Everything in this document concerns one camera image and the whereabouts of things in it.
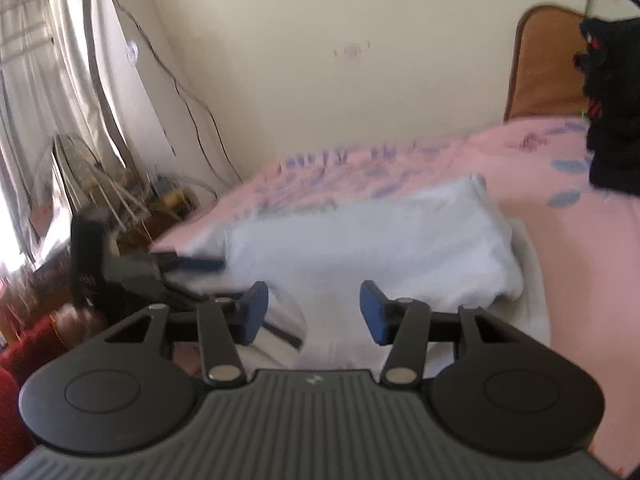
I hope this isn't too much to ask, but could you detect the black garment pile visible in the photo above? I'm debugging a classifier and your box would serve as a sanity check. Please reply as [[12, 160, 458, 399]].
[[552, 0, 640, 195]]

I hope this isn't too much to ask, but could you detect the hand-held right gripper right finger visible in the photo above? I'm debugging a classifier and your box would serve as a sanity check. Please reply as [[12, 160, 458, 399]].
[[360, 280, 524, 390]]

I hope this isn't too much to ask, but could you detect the pink leaf-print bed sheet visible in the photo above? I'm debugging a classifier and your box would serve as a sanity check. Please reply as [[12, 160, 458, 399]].
[[150, 115, 640, 480]]

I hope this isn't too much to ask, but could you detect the thin grey wall cable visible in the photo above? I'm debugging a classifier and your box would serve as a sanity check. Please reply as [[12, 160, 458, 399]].
[[145, 40, 246, 183]]

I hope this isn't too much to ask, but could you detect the white small garment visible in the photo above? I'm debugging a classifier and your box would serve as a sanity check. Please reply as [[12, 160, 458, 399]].
[[177, 175, 552, 368]]

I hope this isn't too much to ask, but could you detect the brown wooden headboard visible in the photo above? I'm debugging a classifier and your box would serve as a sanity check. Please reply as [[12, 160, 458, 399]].
[[502, 5, 598, 123]]

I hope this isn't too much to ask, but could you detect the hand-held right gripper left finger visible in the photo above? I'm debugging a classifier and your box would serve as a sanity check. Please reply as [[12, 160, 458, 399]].
[[104, 281, 270, 390]]

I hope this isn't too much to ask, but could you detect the red cloth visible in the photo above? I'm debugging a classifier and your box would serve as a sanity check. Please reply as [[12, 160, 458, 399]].
[[0, 314, 68, 480]]

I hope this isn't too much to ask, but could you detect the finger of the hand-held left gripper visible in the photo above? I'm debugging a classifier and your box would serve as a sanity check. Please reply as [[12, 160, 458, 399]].
[[161, 280, 223, 307], [165, 254, 225, 273]]

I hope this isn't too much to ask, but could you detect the thin dark wall cable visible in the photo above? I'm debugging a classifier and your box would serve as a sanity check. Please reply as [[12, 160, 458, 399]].
[[112, 0, 238, 183]]

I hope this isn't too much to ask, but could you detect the white grey-striped curtain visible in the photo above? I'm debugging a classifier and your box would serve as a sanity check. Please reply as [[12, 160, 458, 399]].
[[0, 0, 168, 266]]

